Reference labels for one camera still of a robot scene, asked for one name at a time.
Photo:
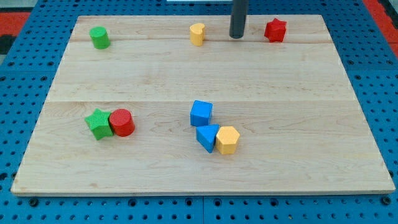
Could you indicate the blue cube block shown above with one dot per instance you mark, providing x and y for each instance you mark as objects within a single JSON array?
[{"x": 201, "y": 112}]

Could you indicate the blue triangular prism block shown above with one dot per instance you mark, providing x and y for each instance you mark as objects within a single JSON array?
[{"x": 206, "y": 136}]

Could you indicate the yellow hexagonal prism block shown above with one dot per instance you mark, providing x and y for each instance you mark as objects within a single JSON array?
[{"x": 227, "y": 139}]

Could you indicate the light wooden board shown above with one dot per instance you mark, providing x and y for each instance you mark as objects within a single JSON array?
[{"x": 302, "y": 130}]

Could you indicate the red cylinder block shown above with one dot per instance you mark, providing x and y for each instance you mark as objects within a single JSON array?
[{"x": 122, "y": 122}]

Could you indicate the yellow heart block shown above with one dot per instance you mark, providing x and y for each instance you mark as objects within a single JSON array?
[{"x": 197, "y": 34}]

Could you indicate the green star block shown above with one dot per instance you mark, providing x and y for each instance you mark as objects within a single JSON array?
[{"x": 98, "y": 123}]

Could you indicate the red star block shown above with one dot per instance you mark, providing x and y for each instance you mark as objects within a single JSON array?
[{"x": 275, "y": 30}]

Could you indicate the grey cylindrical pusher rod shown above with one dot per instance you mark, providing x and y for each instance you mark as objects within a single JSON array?
[{"x": 237, "y": 23}]

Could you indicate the green cylinder block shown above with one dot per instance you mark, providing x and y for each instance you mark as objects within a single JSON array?
[{"x": 99, "y": 37}]

